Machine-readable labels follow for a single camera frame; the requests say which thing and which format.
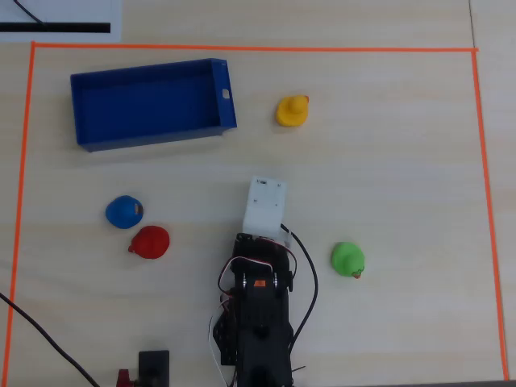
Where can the red rubber duck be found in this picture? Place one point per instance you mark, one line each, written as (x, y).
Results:
(151, 242)

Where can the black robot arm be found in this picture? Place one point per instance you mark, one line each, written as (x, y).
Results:
(262, 330)

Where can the green rubber duck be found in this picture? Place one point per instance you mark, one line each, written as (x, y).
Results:
(346, 258)

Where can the yellow rubber duck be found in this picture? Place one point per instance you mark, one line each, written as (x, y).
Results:
(292, 113)

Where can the blue rubber duck with cap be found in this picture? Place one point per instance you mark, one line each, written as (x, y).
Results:
(123, 211)

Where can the black box red connector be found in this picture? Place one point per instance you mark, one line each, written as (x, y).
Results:
(154, 367)

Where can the blue rectangular plastic box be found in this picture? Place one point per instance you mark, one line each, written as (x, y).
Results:
(149, 102)

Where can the orange tape strip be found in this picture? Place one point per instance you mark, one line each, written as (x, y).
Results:
(20, 193)
(488, 201)
(254, 48)

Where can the black flat strip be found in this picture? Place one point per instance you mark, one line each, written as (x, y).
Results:
(72, 27)

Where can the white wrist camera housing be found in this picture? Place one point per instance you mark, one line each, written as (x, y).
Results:
(264, 205)

